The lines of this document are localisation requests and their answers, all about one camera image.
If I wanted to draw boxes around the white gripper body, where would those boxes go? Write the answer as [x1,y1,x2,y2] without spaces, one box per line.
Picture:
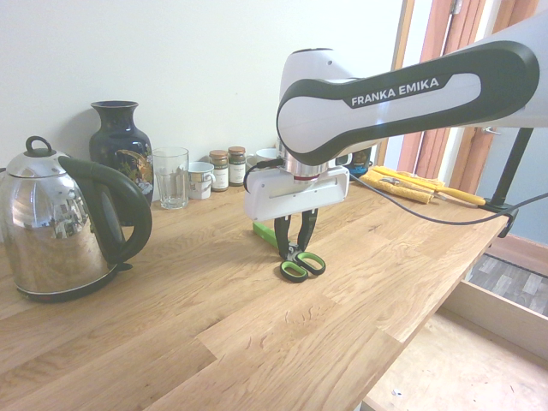
[243,164,350,223]

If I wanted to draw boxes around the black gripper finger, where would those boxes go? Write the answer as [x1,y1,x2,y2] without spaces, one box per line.
[297,208,319,254]
[273,215,295,259]

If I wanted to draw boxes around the green and black scissors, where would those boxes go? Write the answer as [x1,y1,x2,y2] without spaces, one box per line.
[251,220,329,283]

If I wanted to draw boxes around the light wooden drawer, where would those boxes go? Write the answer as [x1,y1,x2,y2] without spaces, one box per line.
[363,280,548,411]

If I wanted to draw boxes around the large white mug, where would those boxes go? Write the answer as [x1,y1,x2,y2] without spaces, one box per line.
[244,147,280,172]

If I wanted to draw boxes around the spice jar with copper lid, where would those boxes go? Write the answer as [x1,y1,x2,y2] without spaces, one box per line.
[208,149,229,193]
[227,146,247,188]

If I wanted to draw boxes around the black protein powder tub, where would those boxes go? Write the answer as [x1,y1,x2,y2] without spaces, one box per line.
[335,143,378,177]

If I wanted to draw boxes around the yellow cloth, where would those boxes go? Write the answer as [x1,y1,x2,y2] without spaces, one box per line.
[357,165,447,206]

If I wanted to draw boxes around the small patterned white cup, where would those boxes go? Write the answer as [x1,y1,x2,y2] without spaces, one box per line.
[187,161,217,200]

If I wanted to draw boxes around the clear drinking glass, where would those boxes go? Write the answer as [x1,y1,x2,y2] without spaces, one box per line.
[152,146,190,211]

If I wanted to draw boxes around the dark blue floral vase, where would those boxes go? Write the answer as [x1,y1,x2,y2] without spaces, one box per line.
[88,100,154,227]

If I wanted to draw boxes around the black kettle base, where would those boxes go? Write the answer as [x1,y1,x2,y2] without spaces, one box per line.
[15,261,134,305]

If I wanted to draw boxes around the grey door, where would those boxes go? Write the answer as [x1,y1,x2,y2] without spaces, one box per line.
[473,126,548,252]

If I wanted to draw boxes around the reddish wooden door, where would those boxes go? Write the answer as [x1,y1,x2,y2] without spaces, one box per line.
[396,0,541,196]

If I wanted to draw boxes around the stainless steel electric kettle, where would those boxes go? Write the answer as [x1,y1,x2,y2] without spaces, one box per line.
[0,135,154,301]

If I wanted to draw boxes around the black cable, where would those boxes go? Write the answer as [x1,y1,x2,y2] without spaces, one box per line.
[242,157,284,192]

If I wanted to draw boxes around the grey cable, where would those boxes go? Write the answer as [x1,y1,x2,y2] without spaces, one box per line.
[348,173,521,227]

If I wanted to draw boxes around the yellow handled kitchen tool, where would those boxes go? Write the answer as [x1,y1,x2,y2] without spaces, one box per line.
[379,176,487,210]

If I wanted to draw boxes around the wooden door frame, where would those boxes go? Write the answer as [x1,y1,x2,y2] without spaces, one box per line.
[375,0,416,167]

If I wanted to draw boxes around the black camera stand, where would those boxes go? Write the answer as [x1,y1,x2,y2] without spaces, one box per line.
[485,127,535,239]

